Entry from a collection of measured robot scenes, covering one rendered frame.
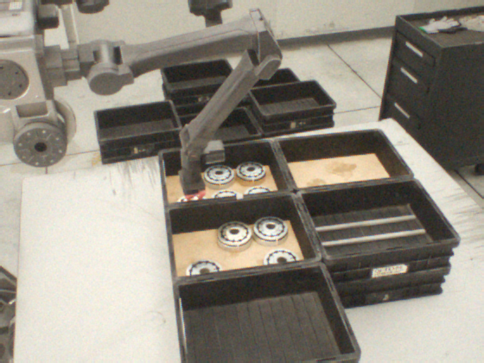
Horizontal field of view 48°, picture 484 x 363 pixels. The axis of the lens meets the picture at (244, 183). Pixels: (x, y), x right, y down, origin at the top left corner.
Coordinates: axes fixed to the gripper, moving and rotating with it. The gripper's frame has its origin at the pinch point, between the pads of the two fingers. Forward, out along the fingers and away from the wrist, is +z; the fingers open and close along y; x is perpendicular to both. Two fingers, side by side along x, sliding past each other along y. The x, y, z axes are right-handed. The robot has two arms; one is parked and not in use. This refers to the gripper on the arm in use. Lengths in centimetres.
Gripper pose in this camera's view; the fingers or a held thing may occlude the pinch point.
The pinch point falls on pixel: (193, 201)
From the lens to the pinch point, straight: 173.0
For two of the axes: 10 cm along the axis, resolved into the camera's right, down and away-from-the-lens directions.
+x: -9.6, 1.7, -2.4
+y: -2.9, -5.9, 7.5
